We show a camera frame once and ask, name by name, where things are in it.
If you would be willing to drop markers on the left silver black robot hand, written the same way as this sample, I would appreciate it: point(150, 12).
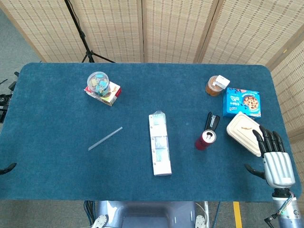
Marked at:
point(8, 167)

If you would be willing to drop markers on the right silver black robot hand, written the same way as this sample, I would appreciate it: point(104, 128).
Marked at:
point(278, 168)

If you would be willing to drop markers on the red soda can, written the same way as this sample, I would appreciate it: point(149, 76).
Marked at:
point(203, 142)

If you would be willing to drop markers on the clear plastic straw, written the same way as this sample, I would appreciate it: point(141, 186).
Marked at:
point(105, 138)

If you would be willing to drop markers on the long white packet strip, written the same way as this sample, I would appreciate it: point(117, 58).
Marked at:
point(160, 147)

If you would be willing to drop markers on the cream lidded food container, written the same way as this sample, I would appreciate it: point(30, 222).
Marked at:
point(242, 135)

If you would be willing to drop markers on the blue table mat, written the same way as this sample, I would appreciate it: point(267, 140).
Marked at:
point(59, 142)

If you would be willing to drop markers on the black equipment pile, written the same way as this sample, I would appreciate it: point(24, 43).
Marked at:
point(3, 99)

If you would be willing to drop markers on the blue cookie box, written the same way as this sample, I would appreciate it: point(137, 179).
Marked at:
point(240, 102)

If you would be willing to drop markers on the black stapler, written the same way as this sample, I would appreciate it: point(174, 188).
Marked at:
point(212, 121)

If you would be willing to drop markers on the clear jar of rubber bands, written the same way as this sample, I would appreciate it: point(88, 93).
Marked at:
point(211, 90)

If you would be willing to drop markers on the small white box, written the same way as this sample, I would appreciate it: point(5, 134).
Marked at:
point(222, 82)

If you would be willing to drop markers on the clear jar of binder clips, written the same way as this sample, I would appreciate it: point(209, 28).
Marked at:
point(98, 83)

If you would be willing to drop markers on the red white carton box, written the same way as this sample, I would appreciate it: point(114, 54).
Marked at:
point(114, 95)

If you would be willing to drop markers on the blue-grey robot torso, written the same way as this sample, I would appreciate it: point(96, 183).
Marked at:
point(147, 213)

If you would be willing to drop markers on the black tripod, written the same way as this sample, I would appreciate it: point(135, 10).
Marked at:
point(82, 35)

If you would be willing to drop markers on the bamboo folding screen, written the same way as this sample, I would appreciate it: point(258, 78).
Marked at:
point(178, 28)

